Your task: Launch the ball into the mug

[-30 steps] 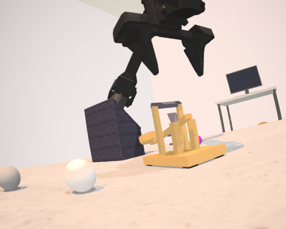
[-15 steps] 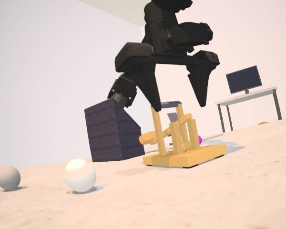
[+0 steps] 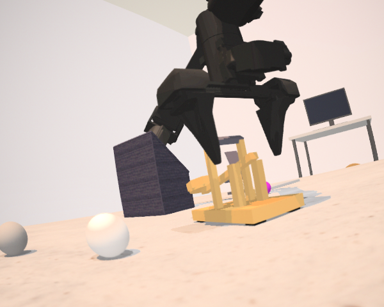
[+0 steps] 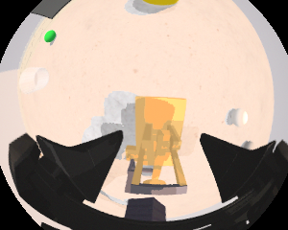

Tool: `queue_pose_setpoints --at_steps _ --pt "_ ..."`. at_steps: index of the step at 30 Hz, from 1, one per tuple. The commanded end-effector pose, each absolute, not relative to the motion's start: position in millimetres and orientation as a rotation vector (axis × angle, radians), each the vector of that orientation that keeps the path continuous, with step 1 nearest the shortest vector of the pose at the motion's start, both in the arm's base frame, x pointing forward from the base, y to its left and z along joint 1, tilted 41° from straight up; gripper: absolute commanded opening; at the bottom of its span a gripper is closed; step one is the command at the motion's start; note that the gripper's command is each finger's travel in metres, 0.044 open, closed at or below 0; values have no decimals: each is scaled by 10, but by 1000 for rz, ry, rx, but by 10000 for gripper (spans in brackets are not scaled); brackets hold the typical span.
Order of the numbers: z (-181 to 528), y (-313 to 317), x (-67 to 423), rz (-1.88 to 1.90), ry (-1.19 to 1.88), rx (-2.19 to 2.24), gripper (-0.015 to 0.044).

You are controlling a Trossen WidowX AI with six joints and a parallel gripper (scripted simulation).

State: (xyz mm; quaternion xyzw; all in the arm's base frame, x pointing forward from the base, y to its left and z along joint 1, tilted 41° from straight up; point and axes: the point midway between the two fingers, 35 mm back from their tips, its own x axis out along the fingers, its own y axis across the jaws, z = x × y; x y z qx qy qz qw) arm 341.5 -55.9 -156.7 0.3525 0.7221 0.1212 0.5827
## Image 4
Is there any beige ball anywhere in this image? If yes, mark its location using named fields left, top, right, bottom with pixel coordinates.
left=244, top=141, right=254, bottom=150

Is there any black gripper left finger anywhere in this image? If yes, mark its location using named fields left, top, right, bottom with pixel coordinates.
left=36, top=130, right=124, bottom=203

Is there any yellow wooden catapult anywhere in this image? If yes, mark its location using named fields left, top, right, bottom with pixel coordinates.
left=125, top=96, right=187, bottom=196

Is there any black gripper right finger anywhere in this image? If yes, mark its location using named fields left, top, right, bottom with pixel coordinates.
left=199, top=133, right=277, bottom=203

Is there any white ball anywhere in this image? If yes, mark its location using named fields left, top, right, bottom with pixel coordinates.
left=231, top=107, right=248, bottom=127

